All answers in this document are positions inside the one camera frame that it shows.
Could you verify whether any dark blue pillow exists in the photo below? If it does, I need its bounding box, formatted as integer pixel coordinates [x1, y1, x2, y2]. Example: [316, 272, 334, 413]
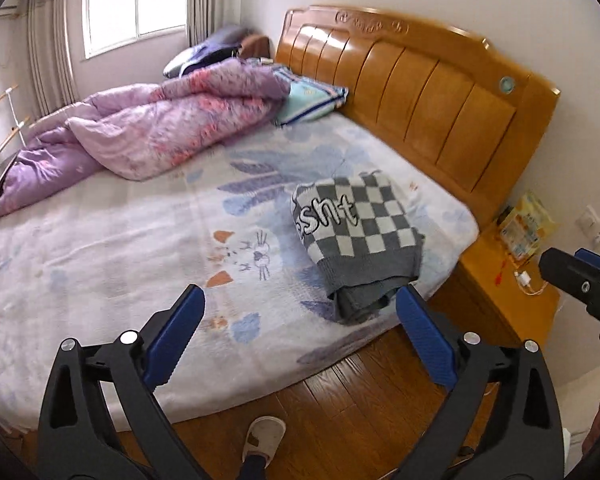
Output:
[162, 24, 249, 79]

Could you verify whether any wooden bed rail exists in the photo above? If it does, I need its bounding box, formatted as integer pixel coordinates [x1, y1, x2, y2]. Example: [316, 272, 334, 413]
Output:
[0, 84, 32, 164]

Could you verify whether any teal striped pillow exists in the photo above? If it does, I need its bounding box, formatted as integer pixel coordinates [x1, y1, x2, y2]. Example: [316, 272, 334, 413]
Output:
[274, 66, 349, 127]

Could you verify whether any air conditioner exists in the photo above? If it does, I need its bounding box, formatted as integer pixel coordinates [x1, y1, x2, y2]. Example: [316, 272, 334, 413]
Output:
[0, 0, 20, 18]

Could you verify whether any white wall socket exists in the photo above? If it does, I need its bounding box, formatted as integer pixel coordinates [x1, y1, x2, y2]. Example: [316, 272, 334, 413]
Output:
[576, 205, 600, 247]

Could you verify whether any grey white checkered sweater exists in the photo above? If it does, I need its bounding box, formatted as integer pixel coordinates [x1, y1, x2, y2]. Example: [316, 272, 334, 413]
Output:
[291, 170, 425, 324]

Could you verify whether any white charger with cable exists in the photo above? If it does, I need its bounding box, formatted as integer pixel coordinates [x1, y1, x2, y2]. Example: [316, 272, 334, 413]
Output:
[514, 271, 548, 297]

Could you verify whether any white slipper foot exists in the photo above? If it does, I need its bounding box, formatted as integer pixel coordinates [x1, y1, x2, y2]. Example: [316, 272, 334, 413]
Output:
[237, 415, 287, 480]

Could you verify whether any floral blue bed sheet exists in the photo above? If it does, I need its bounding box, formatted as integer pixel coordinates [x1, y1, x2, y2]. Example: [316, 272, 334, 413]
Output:
[0, 113, 479, 432]

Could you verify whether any yellow snack bag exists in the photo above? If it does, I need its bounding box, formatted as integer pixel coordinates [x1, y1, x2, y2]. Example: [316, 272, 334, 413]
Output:
[498, 191, 558, 268]

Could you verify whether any wooden nightstand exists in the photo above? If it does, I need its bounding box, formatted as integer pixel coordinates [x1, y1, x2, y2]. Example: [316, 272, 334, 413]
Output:
[428, 224, 560, 347]

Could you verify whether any purple floral quilt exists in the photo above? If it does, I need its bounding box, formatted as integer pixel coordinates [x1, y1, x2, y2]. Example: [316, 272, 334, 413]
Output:
[0, 58, 290, 217]

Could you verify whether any wooden headboard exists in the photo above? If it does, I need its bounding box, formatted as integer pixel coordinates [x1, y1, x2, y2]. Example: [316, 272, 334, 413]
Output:
[275, 6, 560, 226]

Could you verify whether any window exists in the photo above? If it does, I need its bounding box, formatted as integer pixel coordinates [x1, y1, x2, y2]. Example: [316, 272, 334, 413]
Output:
[83, 0, 187, 58]

